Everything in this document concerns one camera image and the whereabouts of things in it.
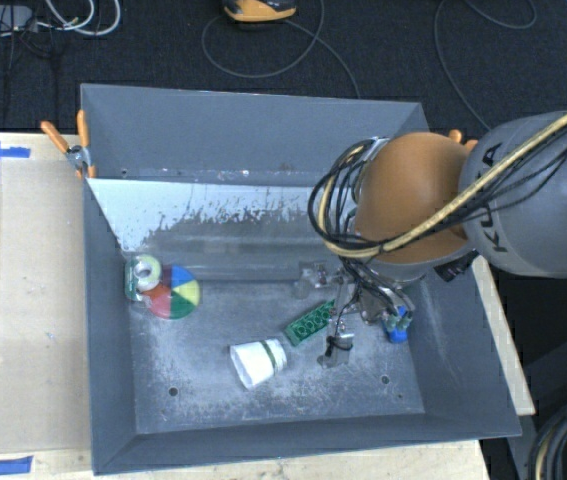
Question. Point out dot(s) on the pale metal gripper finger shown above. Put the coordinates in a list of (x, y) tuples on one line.
[(343, 342), (317, 275)]

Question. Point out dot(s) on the dark green flat block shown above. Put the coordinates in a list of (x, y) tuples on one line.
[(308, 324)]

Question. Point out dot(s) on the small blue block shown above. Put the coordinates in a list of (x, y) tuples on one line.
[(396, 335)]

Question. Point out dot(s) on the white paper cup green stripe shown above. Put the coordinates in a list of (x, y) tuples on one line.
[(255, 363)]

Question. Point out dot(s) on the grey metal bin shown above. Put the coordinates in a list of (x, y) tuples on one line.
[(243, 408)]

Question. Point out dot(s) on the multicoloured segmented ball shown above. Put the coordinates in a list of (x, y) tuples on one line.
[(178, 295)]

